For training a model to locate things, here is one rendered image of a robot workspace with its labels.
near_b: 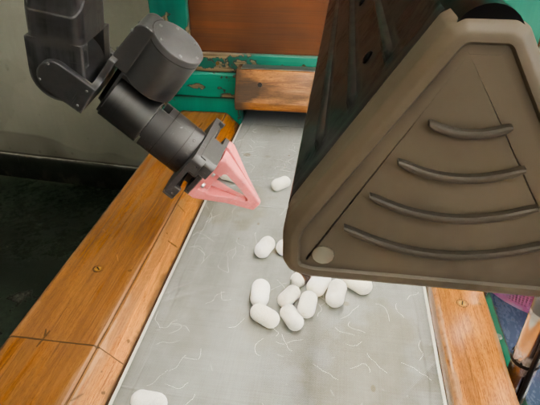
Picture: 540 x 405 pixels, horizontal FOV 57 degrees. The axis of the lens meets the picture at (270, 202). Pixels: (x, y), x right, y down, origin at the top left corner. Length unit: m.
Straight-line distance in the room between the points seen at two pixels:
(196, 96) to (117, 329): 0.57
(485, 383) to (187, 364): 0.27
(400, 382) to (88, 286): 0.34
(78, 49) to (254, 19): 0.47
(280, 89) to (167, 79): 0.41
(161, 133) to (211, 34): 0.44
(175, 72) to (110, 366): 0.29
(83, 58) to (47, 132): 1.83
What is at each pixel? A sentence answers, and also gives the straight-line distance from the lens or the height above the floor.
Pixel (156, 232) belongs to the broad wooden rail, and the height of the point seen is 0.76.
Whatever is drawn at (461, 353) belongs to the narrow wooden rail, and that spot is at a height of 0.76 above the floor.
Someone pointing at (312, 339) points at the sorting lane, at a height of 0.74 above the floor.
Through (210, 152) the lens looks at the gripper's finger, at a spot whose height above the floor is 0.89.
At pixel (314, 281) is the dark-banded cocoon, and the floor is 0.76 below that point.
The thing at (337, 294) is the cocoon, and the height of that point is 0.76.
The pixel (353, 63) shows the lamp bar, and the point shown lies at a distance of 0.17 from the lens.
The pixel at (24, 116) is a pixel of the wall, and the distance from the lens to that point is 2.38.
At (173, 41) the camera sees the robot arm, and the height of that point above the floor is 1.00.
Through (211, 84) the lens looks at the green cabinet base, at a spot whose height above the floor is 0.82.
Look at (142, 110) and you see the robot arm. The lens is 0.54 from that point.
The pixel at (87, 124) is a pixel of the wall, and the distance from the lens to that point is 2.22.
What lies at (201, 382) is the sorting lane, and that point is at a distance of 0.50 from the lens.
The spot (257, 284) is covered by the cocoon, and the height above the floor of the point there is 0.76.
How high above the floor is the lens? 1.13
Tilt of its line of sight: 33 degrees down
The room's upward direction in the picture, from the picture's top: straight up
